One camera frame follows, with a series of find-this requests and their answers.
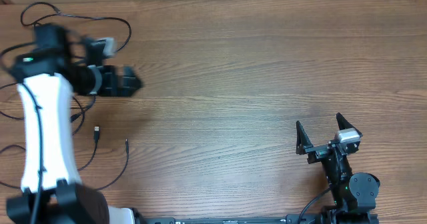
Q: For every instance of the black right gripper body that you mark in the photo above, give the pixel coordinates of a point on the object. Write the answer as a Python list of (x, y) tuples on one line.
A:
[(318, 154)]

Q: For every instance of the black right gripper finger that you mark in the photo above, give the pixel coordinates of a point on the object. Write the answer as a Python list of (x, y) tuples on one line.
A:
[(303, 141), (344, 124)]

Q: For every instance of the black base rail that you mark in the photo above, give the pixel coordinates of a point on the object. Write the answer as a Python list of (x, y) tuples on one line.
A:
[(230, 220)]

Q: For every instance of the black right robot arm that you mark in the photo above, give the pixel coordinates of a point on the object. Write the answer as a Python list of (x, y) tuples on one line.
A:
[(354, 194)]

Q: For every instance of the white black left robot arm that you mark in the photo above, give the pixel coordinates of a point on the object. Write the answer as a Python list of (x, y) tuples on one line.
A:
[(47, 79)]

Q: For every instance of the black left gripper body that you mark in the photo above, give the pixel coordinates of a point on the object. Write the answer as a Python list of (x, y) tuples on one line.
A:
[(109, 87)]

